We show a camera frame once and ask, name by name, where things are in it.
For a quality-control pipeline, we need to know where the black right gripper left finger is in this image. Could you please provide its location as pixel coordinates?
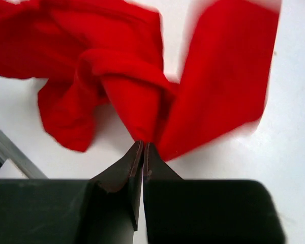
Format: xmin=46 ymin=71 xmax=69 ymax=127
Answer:
xmin=0 ymin=141 xmax=144 ymax=243

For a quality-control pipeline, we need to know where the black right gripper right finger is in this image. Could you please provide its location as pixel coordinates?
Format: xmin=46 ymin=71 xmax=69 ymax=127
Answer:
xmin=143 ymin=143 xmax=286 ymax=243

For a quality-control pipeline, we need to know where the red t shirt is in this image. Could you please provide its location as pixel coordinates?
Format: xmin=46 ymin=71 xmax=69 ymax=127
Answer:
xmin=0 ymin=1 xmax=281 ymax=161

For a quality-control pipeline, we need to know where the aluminium table edge rail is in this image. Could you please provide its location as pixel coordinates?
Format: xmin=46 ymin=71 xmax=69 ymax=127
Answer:
xmin=0 ymin=130 xmax=47 ymax=179

